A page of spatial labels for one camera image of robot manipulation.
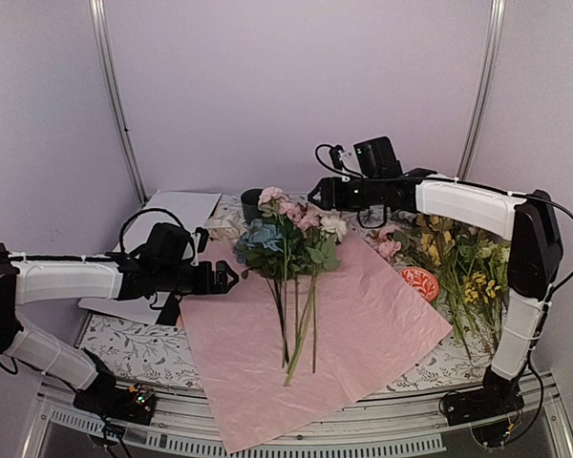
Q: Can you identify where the pink wrapping paper sheet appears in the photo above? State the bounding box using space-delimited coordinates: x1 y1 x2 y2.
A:
180 233 451 452

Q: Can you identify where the front aluminium rail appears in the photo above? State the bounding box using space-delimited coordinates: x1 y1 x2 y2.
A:
19 372 573 457

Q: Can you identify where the blue hydrangea stem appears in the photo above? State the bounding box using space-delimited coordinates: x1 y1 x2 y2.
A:
233 219 290 367

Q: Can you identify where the pile of fake flowers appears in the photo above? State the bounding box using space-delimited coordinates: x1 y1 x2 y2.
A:
367 212 511 355

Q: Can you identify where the white printed ribbon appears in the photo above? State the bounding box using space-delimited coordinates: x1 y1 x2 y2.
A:
204 211 246 244

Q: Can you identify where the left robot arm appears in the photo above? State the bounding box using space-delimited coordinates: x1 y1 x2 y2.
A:
0 222 239 414

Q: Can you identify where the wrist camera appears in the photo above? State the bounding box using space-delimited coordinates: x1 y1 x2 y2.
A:
314 143 358 182
191 227 209 266

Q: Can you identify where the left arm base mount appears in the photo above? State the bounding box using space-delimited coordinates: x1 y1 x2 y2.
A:
74 380 157 426

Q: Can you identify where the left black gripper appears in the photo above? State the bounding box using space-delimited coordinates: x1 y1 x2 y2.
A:
157 260 239 296

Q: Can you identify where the dark grey mug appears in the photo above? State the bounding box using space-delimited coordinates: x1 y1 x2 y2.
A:
241 188 263 224

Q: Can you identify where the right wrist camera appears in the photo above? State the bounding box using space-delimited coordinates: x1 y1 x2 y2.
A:
314 143 358 182

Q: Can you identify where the yellow flower stem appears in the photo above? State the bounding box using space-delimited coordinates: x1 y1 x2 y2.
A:
284 276 318 386

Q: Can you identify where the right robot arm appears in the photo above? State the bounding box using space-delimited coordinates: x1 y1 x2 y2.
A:
308 136 563 416

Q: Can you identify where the left aluminium frame post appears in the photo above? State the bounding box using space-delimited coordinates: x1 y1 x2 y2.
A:
89 0 148 204

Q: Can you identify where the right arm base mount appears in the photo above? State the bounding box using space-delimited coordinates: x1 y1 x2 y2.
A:
438 380 524 426

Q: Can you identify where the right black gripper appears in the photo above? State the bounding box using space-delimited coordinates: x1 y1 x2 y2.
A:
310 175 384 212

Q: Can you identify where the right aluminium frame post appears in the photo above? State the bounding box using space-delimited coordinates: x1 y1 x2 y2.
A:
456 0 506 179

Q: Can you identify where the red patterned bowl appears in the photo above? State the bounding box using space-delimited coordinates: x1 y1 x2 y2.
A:
399 267 439 302

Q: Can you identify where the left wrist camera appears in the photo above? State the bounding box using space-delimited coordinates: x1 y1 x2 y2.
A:
191 227 209 266

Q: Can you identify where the aluminium frame post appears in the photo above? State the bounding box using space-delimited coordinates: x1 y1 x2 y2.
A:
456 0 506 179
89 0 148 204

